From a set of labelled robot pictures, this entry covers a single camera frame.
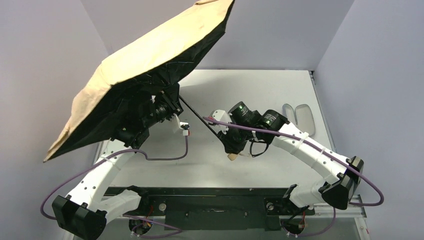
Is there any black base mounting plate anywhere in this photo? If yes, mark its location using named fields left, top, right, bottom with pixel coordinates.
left=116, top=195, right=316, bottom=231

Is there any lilac umbrella case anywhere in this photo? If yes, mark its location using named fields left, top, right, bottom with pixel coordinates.
left=282, top=103, right=316, bottom=138

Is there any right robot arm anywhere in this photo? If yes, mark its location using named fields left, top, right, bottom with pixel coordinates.
left=210, top=101, right=364, bottom=210

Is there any aluminium rail base frame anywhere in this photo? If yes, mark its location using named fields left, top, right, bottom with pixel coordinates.
left=52, top=186, right=370, bottom=240

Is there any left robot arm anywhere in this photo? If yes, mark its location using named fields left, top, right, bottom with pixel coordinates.
left=52, top=90, right=189, bottom=240

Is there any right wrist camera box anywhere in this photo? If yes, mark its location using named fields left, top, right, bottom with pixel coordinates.
left=209, top=109, right=233, bottom=135

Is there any beige folding umbrella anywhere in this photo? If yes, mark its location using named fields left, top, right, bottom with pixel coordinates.
left=45, top=0, right=235, bottom=161

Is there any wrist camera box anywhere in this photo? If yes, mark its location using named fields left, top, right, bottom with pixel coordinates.
left=169, top=113, right=190, bottom=137
left=209, top=109, right=233, bottom=135

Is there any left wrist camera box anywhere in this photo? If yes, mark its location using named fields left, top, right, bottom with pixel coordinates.
left=169, top=113, right=190, bottom=137

